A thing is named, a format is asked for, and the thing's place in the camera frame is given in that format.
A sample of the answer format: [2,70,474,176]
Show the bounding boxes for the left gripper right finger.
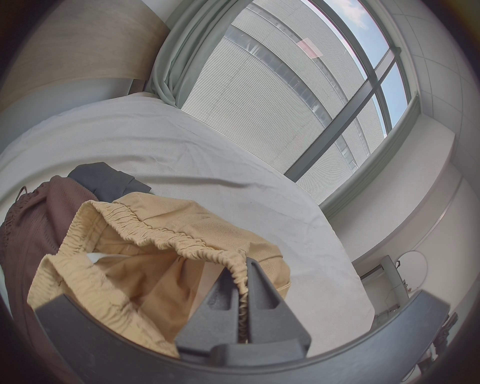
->
[238,257,311,347]

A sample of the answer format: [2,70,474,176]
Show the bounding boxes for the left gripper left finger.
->
[175,268,241,355]

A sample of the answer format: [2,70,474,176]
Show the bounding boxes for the tan shorts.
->
[27,192,292,359]

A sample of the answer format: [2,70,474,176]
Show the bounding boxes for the bed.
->
[0,0,376,340]

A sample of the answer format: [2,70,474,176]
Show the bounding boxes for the dark grey garment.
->
[68,162,152,203]

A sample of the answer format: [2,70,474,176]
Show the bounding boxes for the brown shorts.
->
[0,175,100,331]

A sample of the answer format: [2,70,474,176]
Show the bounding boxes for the window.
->
[180,0,420,211]

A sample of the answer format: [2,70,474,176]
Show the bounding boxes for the pale green curtain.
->
[151,0,251,110]

